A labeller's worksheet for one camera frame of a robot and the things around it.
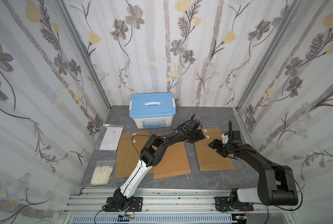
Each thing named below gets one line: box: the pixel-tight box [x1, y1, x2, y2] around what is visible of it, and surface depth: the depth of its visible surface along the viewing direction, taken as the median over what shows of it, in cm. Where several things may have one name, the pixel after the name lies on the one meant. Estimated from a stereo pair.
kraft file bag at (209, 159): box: [194, 128, 236, 172], surface depth 90 cm
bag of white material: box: [90, 165, 113, 186], surface depth 84 cm
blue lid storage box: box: [128, 92, 177, 129], surface depth 100 cm
